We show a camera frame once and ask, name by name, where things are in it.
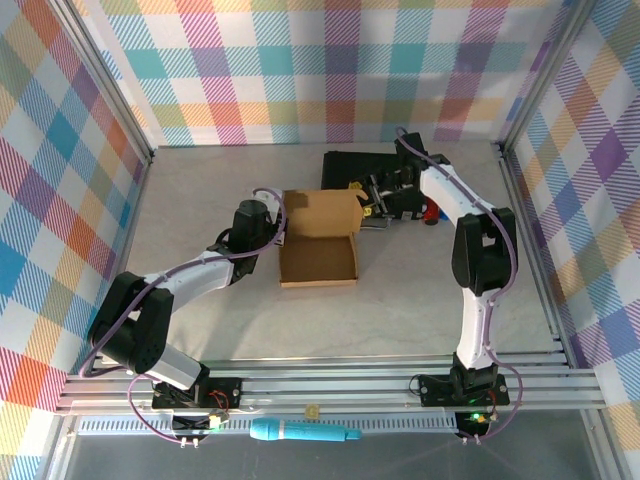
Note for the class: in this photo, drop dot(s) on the brown cardboard paper box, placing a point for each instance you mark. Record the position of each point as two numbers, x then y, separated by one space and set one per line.
317 255

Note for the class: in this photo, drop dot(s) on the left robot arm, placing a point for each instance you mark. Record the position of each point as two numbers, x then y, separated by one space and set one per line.
135 325

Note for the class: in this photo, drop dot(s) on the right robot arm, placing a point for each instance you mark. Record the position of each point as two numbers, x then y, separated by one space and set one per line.
480 250

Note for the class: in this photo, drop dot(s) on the black flat case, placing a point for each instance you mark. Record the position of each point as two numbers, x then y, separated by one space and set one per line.
345 170

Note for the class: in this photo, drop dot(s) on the red cylindrical bottle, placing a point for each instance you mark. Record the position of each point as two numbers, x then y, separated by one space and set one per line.
431 212

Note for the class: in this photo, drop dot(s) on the small tan square tag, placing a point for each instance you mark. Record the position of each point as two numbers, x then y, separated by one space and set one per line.
312 410

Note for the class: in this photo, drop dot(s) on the teal marker pen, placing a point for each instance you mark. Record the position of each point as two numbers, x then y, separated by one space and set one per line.
300 430

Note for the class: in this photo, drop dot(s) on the aluminium frame side rail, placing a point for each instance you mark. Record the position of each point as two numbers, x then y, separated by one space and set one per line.
535 260

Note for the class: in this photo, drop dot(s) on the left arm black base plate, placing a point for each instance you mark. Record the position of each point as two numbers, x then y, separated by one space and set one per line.
225 392

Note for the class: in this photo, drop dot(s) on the aluminium frame front rails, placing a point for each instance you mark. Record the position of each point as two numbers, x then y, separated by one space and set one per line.
325 385

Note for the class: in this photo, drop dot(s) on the aluminium frame corner post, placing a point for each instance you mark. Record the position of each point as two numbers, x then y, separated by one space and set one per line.
105 80
545 75

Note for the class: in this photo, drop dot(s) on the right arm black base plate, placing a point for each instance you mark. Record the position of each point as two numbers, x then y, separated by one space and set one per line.
435 390

